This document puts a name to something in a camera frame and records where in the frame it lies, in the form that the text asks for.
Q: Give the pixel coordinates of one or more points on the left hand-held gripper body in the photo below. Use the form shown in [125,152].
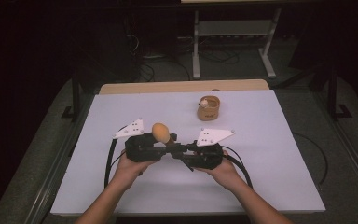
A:
[140,149]

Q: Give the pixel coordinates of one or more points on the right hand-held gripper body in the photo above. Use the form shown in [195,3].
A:
[206,155]

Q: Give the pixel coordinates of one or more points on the small woven basket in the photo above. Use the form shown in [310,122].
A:
[209,112]

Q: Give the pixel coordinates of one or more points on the person's left hand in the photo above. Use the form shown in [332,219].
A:
[130,172]

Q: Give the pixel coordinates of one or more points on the metal floor rail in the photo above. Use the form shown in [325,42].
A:
[52,174]
[354,155]

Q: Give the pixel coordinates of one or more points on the person's right hand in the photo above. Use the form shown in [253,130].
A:
[225,174]

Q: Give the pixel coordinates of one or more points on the black metal stand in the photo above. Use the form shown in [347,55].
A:
[75,96]
[333,93]

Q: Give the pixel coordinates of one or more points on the small cream plush toy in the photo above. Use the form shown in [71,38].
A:
[203,102]

